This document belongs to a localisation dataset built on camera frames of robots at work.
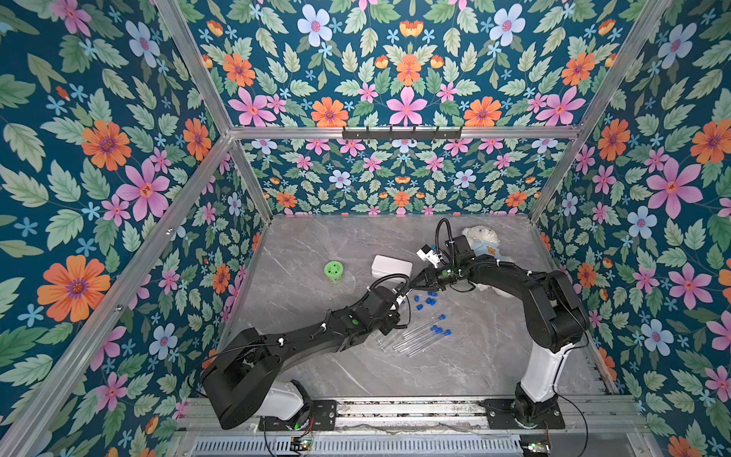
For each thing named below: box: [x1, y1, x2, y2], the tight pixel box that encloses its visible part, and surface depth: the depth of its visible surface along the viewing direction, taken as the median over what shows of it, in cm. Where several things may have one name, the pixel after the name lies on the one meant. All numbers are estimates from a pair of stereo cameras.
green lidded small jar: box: [323, 260, 344, 285], surface depth 100 cm
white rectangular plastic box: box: [371, 254, 414, 279], surface depth 101 cm
